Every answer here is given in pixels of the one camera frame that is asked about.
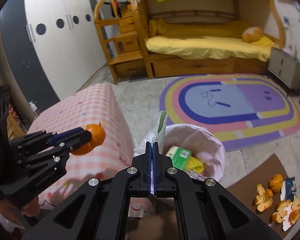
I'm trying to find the person's left hand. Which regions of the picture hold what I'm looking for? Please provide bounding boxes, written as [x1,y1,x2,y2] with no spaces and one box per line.
[0,196,40,220]

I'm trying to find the wooden stair drawers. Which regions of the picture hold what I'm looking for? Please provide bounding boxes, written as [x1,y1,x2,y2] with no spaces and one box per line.
[94,0,147,84]

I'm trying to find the wooden corner cabinet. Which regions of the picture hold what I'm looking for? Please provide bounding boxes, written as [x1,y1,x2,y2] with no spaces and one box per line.
[7,104,26,140]

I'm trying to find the orange peel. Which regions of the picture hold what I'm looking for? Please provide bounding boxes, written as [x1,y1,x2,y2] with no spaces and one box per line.
[71,122,106,155]

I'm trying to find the green medicine box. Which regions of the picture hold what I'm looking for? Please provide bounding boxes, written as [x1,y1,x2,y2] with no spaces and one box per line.
[165,146,192,171]

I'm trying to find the small spray bottle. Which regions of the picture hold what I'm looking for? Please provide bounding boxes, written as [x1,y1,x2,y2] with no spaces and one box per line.
[29,101,41,116]

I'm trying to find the brown cardboard sheet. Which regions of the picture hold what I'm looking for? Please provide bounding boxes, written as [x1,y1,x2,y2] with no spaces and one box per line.
[127,154,287,239]

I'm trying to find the orange plush toy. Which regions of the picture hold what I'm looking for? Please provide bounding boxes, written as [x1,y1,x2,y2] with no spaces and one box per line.
[242,27,263,43]

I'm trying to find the trash bin with pink bag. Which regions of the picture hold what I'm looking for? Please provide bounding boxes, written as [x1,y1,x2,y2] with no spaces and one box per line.
[134,124,225,181]

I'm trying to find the yellow foam fruit net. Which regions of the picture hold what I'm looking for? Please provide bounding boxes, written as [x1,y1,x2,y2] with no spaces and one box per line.
[184,157,205,174]

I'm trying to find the wooden bunk bed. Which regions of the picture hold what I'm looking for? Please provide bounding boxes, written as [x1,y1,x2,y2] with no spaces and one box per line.
[131,0,286,78]

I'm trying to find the grey nightstand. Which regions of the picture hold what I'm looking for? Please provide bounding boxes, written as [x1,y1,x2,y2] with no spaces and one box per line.
[268,47,300,94]

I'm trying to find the pink checkered tablecloth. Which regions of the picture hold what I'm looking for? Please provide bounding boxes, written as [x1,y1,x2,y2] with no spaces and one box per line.
[29,83,134,210]

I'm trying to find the rainbow oval rug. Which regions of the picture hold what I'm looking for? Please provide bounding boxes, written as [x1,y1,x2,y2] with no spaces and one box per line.
[159,74,300,151]

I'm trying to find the white wardrobe with round holes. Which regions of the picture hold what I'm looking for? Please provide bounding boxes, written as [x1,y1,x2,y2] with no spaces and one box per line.
[0,0,106,111]

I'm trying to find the orange peels on cardboard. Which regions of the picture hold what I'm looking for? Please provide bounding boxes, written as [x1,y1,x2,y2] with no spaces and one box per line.
[253,173,300,231]

